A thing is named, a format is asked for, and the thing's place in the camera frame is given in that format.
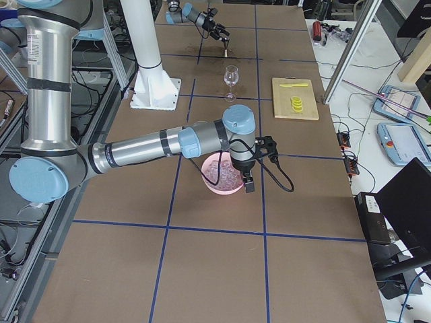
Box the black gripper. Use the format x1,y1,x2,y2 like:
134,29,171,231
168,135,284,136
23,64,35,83
231,155,256,193
203,18,230,42

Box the black box device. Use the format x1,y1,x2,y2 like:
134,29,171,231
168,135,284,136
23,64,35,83
354,192,391,246

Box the teach pendant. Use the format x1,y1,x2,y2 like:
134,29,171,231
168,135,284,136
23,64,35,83
373,85,420,122
377,122,430,167

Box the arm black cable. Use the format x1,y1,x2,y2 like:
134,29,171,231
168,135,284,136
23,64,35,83
188,137,295,193

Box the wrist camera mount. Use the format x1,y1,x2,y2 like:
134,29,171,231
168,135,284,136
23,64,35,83
255,136,279,164

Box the teach pendant near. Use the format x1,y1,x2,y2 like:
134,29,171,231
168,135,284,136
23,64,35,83
377,122,430,167

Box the steel jigger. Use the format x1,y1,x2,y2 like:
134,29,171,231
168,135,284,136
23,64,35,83
223,39,229,58

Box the black monitor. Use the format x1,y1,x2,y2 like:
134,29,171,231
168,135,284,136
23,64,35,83
376,157,430,256

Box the wooden plank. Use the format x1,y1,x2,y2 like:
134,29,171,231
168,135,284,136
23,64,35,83
398,28,431,83

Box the yellow plastic knife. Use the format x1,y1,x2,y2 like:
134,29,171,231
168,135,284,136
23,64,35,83
279,83,308,88

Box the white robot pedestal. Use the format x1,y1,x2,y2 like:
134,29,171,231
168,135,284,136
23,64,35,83
121,0,181,111

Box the aluminium frame post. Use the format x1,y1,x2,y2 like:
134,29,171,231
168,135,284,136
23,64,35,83
323,0,382,104

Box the clear ice cubes pile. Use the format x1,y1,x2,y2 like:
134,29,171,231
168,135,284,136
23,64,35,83
203,160,242,191

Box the teach pendant far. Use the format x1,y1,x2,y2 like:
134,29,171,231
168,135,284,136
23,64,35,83
373,85,420,122

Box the red bottle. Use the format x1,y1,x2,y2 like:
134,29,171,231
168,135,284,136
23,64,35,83
312,20,322,42

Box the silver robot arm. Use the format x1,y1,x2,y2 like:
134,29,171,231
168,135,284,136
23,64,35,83
9,1,257,203
166,1,230,46

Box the clear wine glass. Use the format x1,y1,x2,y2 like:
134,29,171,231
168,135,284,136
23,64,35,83
224,65,239,102

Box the pink bowl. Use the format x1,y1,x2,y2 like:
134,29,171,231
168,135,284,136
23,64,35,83
201,152,243,195

